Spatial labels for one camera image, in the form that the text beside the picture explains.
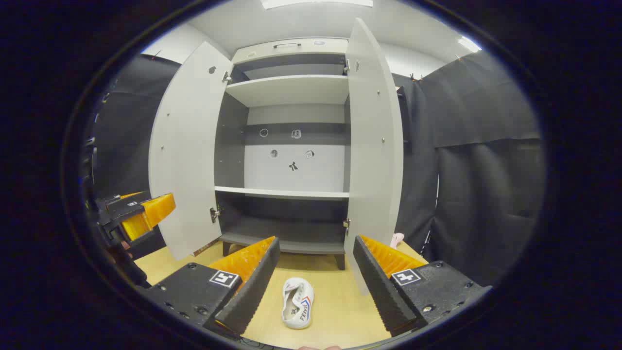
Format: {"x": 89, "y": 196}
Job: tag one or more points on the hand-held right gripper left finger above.
{"x": 252, "y": 287}

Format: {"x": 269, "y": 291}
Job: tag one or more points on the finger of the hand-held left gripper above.
{"x": 158, "y": 209}
{"x": 135, "y": 227}

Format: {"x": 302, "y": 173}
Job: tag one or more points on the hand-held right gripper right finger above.
{"x": 379, "y": 287}

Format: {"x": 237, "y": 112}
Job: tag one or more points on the white shoe yellow sole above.
{"x": 297, "y": 304}

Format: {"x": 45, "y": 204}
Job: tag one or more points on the white shoe cabinet door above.
{"x": 187, "y": 160}
{"x": 371, "y": 160}

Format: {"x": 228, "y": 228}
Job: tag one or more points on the white grey shoe cabinet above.
{"x": 291, "y": 90}

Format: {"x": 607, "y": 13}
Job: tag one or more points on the pink green plush toy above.
{"x": 397, "y": 239}

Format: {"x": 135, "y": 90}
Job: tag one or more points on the brown cover book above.
{"x": 206, "y": 248}

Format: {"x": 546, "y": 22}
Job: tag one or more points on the black backdrop cloth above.
{"x": 486, "y": 194}

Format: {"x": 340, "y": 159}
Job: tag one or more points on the ceiling light panel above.
{"x": 469, "y": 43}
{"x": 316, "y": 3}

